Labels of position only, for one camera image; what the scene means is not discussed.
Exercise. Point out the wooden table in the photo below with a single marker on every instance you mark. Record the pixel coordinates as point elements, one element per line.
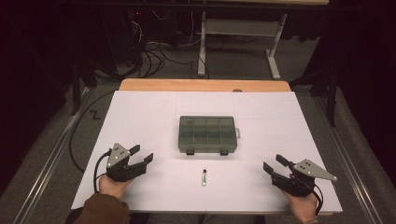
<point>202,85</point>

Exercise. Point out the white metal desk frame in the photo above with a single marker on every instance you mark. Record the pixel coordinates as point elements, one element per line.
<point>241,27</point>

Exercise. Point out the small clear vial black cap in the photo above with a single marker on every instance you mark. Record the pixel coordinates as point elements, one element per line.
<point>204,179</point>

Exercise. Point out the metal floor rail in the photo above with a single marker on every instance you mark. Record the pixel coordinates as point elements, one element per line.
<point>345,161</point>
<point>46,165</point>

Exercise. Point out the black metal stand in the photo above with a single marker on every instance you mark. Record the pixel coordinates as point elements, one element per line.
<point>76,90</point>
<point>332,99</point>

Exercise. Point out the smoky clear plastic compartment box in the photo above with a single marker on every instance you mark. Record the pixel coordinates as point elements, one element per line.
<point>207,135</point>

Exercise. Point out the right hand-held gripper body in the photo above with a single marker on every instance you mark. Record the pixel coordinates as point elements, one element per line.
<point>295,185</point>

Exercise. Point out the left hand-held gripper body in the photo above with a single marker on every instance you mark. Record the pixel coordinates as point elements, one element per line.
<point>121,171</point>

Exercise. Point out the dark equipment cabinet red light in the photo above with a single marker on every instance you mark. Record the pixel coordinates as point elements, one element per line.
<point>130,31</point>

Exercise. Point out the person's left hand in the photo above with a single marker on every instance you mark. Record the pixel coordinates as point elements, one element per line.
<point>112,188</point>

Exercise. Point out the person's right hand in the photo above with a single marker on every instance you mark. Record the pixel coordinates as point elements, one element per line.
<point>303,207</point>

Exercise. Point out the dark curtain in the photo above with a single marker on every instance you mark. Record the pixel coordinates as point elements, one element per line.
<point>28,77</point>
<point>367,62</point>

